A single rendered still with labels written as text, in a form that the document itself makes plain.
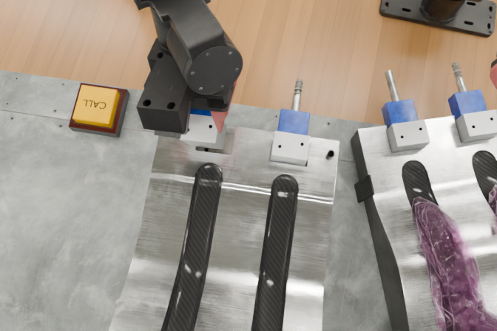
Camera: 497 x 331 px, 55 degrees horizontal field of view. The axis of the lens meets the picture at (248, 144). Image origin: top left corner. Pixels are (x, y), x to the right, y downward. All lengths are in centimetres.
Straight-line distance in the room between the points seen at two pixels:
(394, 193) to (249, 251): 23
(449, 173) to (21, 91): 70
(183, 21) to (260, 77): 40
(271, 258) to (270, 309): 7
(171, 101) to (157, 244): 26
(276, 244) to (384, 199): 17
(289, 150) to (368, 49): 29
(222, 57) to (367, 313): 47
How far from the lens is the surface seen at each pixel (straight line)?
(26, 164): 85
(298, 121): 68
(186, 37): 43
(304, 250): 67
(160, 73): 51
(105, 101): 80
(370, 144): 74
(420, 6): 93
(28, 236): 82
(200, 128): 63
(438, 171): 76
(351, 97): 83
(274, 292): 66
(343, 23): 89
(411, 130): 74
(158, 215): 68
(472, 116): 78
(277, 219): 67
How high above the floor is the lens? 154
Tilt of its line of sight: 73 degrees down
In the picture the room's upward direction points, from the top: straight up
